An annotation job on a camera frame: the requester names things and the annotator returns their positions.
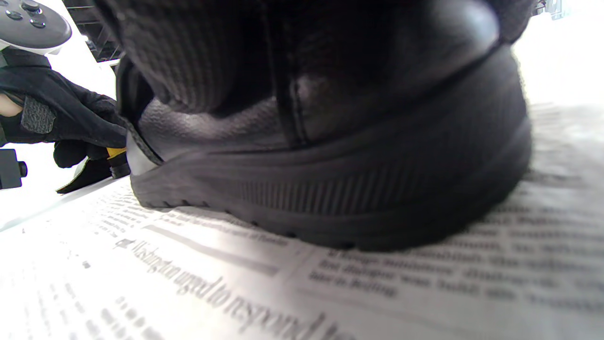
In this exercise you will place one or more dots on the person's left hand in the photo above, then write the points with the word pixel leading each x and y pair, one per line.
pixel 80 118

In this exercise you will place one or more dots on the person's right hand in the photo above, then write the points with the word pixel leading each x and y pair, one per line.
pixel 198 52

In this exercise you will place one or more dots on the white polishing cloth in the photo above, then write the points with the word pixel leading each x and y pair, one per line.
pixel 89 178

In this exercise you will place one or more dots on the grey hand controller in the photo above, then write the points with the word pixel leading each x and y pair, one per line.
pixel 33 26

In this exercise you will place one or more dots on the black leather shoe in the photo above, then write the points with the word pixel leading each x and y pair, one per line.
pixel 377 179

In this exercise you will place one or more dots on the printed newspaper sheet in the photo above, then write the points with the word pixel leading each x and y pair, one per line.
pixel 330 293

